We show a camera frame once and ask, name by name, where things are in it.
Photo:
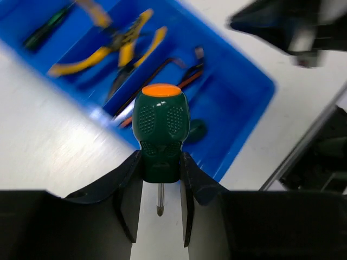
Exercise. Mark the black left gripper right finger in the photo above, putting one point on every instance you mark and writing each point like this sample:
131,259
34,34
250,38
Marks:
223,224

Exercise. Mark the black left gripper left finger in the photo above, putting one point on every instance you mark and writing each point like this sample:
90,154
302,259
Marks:
98,221

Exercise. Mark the stubby green phillips screwdriver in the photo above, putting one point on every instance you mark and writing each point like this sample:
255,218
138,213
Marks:
161,155

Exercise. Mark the brown hex key large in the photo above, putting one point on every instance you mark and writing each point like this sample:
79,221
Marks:
177,61

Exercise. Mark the yellow black pliers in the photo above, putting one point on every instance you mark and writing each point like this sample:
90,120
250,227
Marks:
121,42

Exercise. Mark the slim black green screwdriver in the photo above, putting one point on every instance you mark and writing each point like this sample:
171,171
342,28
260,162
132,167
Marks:
42,33

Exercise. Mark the brown hex key small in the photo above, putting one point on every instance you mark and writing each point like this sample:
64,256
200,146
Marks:
159,108

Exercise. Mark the brown hex key medium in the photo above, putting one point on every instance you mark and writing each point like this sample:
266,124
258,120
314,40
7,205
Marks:
194,72

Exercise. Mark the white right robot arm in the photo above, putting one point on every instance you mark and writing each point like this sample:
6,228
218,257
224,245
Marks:
302,29

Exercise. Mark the blue plastic divided bin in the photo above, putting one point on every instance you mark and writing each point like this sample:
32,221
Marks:
229,96

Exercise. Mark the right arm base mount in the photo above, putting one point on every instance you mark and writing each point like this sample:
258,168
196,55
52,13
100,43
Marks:
318,161

